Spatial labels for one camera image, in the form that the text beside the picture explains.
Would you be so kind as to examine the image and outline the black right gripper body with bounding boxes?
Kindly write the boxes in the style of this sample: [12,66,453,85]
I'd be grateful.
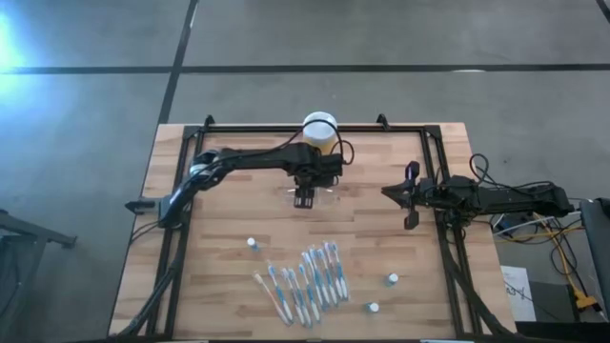
[415,176,452,211]

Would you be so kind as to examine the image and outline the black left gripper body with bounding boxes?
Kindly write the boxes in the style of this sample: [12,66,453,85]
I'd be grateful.
[291,159,340,190]

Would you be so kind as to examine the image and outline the clear acrylic organizer holder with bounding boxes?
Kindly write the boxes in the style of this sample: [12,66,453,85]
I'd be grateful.
[284,186,340,207]

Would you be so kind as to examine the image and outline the yellow disinfecting wipes canister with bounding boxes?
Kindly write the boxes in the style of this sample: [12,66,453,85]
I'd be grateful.
[301,111,338,156]

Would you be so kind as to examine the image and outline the white paper sheet with writing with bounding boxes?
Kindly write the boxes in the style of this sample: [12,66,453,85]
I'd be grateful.
[499,265,538,323]

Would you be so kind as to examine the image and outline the dark grey equipment case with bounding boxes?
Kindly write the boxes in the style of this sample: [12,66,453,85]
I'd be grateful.
[579,197,610,311]

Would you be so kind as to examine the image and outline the black metal stand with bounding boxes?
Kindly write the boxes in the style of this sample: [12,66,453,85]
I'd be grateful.
[0,208,78,343]

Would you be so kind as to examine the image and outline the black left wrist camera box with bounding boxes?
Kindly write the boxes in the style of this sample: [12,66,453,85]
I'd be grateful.
[315,152,345,178]

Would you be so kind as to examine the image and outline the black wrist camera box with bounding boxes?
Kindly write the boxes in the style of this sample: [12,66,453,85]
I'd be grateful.
[446,174,478,197]
[315,152,345,178]

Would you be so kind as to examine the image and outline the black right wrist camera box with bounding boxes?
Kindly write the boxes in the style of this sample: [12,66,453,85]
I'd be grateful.
[446,174,478,197]

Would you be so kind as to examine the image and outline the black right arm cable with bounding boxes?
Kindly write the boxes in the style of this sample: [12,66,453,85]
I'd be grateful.
[468,152,578,192]

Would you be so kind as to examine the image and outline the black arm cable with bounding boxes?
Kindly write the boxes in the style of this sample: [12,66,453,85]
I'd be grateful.
[266,118,356,166]
[468,152,578,192]

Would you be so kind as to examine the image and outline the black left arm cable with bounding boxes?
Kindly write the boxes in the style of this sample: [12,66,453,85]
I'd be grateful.
[266,118,356,166]

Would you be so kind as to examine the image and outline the black aluminium table frame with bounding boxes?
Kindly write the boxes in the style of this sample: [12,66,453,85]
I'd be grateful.
[124,113,519,340]

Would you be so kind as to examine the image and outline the white cable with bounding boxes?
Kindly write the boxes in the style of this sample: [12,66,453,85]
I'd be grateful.
[493,216,583,237]

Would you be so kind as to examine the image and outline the black base cables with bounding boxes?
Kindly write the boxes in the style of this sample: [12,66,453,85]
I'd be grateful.
[128,218,166,245]

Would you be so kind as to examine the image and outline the yellow cable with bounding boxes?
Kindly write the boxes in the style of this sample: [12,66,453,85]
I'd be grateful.
[533,213,600,311]

